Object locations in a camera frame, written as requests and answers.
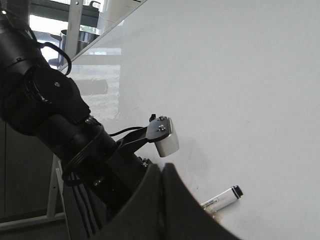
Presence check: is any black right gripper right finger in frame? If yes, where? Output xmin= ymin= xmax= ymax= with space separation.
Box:
xmin=161 ymin=163 xmax=238 ymax=240

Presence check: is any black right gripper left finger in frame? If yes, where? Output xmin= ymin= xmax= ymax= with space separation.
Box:
xmin=93 ymin=164 xmax=162 ymax=240

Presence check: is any white whiteboard marker pen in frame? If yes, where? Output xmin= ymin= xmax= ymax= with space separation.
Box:
xmin=200 ymin=185 xmax=243 ymax=218

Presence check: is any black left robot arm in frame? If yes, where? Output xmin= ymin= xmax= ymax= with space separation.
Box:
xmin=0 ymin=8 xmax=145 ymax=221

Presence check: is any white stand leg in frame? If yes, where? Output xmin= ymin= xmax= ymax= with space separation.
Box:
xmin=46 ymin=154 xmax=66 ymax=222

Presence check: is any metal pot in background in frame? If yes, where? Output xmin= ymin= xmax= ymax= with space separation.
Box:
xmin=48 ymin=29 xmax=99 ymax=68

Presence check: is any white whiteboard with aluminium frame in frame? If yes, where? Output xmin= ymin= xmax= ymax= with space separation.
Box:
xmin=70 ymin=0 xmax=320 ymax=240

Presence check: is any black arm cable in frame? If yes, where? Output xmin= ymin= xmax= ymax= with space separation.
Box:
xmin=27 ymin=27 xmax=73 ymax=76

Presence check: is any grey metal post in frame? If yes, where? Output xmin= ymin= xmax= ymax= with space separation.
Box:
xmin=65 ymin=0 xmax=83 ymax=59

